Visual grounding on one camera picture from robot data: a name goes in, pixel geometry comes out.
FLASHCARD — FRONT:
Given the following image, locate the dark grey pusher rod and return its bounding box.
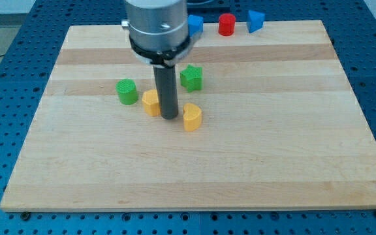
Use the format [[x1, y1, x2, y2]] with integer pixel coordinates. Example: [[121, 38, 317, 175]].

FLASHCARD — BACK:
[[153, 67, 178, 119]]

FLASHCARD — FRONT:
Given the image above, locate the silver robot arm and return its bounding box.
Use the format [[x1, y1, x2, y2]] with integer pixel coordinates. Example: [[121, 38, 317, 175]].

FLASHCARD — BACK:
[[121, 0, 202, 119]]

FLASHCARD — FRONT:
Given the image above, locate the blue triangle block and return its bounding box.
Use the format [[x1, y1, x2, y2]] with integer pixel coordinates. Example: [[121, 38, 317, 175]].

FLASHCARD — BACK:
[[247, 10, 266, 33]]

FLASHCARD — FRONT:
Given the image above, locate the green star block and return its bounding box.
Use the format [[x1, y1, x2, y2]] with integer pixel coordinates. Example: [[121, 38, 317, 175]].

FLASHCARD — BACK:
[[180, 65, 203, 93]]

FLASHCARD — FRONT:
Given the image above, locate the yellow hexagon block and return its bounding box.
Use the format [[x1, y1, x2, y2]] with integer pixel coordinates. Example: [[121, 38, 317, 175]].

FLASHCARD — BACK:
[[142, 89, 161, 117]]

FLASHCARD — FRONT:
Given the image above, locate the green cylinder block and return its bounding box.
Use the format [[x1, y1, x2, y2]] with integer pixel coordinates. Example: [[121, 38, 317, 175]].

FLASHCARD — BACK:
[[116, 78, 138, 105]]

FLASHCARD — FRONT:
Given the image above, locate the yellow heart block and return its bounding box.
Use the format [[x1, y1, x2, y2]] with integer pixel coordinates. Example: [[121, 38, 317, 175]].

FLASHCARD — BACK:
[[183, 103, 202, 132]]

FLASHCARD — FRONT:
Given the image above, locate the blue cube block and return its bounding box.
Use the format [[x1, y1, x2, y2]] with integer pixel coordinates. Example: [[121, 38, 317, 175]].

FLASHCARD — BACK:
[[188, 14, 204, 37]]

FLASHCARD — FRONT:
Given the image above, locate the red cylinder block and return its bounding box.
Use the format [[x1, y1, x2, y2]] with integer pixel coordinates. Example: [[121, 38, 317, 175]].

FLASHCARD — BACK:
[[218, 13, 236, 37]]

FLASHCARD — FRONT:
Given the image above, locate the wooden board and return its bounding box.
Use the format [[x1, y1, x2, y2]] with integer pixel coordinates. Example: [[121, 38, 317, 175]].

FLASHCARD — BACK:
[[0, 20, 376, 212]]

